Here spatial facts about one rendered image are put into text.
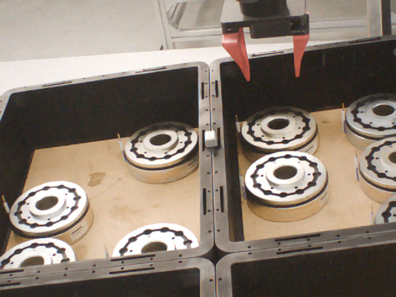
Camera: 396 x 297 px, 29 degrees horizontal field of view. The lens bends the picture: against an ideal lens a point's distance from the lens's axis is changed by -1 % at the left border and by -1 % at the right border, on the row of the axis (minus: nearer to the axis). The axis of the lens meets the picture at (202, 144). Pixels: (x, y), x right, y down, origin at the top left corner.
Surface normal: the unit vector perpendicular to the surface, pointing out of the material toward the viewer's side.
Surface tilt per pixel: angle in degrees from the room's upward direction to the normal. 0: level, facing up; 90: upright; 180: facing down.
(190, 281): 90
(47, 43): 0
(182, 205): 0
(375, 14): 65
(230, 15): 1
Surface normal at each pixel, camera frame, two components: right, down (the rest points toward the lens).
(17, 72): -0.15, -0.81
